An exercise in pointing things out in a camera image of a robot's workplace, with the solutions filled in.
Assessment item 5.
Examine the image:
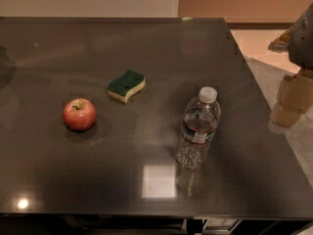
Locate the clear plastic water bottle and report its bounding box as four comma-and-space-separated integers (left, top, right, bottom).
177, 87, 221, 169

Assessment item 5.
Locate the red apple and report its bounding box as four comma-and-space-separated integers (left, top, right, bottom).
63, 98, 97, 131

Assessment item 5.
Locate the green and yellow sponge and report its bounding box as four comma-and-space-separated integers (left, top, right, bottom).
107, 70, 146, 103

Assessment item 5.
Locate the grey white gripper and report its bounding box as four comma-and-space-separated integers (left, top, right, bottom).
268, 3, 313, 134

